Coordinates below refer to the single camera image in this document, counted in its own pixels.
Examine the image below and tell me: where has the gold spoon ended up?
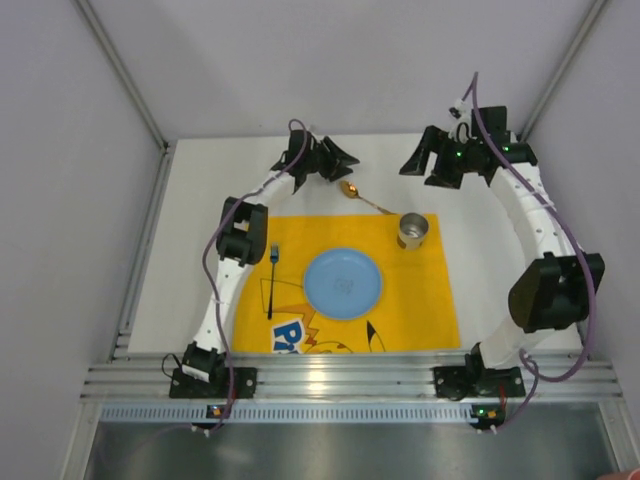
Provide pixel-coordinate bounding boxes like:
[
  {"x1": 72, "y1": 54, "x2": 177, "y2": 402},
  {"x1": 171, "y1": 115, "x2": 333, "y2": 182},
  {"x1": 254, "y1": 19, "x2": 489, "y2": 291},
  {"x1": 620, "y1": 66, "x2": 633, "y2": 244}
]
[{"x1": 339, "y1": 180, "x2": 393, "y2": 215}]

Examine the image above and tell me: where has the metal cup with paper sleeve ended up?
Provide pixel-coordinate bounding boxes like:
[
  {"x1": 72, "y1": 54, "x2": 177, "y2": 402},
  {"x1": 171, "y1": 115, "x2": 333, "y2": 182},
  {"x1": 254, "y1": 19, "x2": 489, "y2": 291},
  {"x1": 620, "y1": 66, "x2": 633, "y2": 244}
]
[{"x1": 397, "y1": 212, "x2": 429, "y2": 250}]

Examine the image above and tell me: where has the blue metal fork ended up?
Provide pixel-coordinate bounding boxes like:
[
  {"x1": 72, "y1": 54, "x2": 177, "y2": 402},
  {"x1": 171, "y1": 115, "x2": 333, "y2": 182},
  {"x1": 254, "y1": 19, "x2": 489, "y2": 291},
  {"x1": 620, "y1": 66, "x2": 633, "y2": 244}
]
[{"x1": 267, "y1": 243, "x2": 279, "y2": 320}]

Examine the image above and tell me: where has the blue plastic plate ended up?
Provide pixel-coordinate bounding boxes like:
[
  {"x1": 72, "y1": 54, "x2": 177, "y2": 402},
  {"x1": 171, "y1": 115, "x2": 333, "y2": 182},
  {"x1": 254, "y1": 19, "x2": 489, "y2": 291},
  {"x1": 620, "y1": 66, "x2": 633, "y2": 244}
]
[{"x1": 303, "y1": 248, "x2": 383, "y2": 321}]

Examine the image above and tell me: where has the yellow Pikachu placemat cloth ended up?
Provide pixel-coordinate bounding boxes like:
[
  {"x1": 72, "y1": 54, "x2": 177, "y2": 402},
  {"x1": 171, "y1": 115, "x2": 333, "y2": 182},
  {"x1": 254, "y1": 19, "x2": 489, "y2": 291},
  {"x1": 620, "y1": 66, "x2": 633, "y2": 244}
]
[{"x1": 232, "y1": 214, "x2": 460, "y2": 354}]

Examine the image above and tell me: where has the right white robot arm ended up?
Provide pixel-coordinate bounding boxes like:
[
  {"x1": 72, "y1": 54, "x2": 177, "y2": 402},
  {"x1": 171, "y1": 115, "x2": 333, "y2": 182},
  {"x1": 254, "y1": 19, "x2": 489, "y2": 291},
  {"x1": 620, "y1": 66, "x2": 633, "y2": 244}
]
[{"x1": 399, "y1": 101, "x2": 605, "y2": 401}]

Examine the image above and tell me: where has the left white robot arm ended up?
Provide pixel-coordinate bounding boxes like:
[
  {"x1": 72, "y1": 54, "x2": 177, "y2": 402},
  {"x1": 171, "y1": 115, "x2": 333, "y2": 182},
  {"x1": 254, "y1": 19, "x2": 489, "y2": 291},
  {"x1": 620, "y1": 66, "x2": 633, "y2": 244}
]
[{"x1": 181, "y1": 127, "x2": 360, "y2": 384}]

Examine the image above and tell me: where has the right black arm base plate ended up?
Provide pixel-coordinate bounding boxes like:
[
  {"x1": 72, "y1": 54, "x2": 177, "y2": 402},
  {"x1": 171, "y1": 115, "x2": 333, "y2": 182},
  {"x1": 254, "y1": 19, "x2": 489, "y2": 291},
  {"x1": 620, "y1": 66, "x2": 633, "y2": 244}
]
[{"x1": 433, "y1": 366, "x2": 526, "y2": 401}]

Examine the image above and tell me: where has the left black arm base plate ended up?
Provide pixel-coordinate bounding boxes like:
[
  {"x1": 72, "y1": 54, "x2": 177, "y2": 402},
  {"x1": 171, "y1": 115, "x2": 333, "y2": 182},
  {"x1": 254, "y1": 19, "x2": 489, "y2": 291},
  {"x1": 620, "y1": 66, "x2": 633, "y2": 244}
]
[{"x1": 169, "y1": 367, "x2": 258, "y2": 399}]

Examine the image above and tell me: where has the perforated grey cable tray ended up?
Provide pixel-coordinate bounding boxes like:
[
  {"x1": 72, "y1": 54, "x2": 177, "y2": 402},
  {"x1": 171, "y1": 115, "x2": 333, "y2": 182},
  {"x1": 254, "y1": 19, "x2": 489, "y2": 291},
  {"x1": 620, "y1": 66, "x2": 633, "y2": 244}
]
[{"x1": 100, "y1": 401, "x2": 503, "y2": 424}]

